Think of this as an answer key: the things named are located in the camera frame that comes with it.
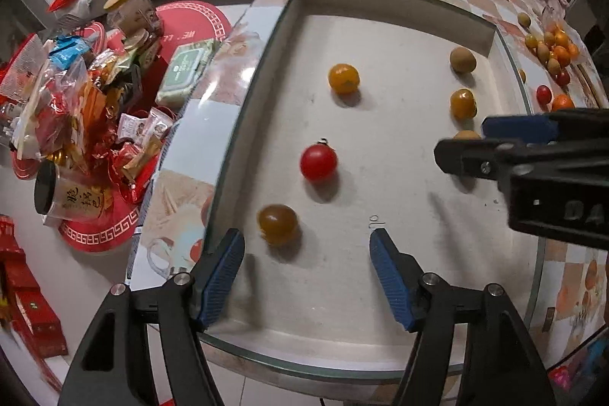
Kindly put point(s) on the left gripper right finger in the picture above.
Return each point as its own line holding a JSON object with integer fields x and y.
{"x": 428, "y": 307}

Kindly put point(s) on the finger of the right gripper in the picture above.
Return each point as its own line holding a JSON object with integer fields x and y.
{"x": 525, "y": 128}
{"x": 478, "y": 158}

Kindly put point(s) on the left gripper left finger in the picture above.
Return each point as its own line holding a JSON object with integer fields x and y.
{"x": 187, "y": 305}

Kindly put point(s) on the red cherry tomato with stem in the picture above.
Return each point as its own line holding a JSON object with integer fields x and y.
{"x": 318, "y": 162}

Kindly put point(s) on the large orange mandarin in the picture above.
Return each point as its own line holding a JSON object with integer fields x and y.
{"x": 562, "y": 102}

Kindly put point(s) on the red cherry tomato near orange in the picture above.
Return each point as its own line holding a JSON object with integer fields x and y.
{"x": 543, "y": 95}

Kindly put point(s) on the yellow cherry tomato near tray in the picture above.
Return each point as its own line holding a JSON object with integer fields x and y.
{"x": 467, "y": 135}

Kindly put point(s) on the yellow cherry tomato in tray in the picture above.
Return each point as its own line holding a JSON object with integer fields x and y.
{"x": 463, "y": 105}

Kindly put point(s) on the lone brown longan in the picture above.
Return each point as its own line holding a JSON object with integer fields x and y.
{"x": 524, "y": 20}

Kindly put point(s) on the dark yellow cherry tomato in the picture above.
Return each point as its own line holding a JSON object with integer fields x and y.
{"x": 278, "y": 223}

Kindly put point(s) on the white square tray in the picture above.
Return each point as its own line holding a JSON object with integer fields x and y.
{"x": 315, "y": 302}

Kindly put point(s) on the orange tomato in tray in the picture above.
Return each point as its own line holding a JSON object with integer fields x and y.
{"x": 343, "y": 79}

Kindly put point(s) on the pile of snack packets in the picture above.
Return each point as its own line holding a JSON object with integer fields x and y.
{"x": 81, "y": 111}

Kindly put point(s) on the green wet wipes pack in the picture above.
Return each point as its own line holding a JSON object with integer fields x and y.
{"x": 184, "y": 69}

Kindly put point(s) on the red round mat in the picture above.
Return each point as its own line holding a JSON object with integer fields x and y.
{"x": 190, "y": 21}

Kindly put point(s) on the jar with wooden lid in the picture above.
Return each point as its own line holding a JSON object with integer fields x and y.
{"x": 129, "y": 16}

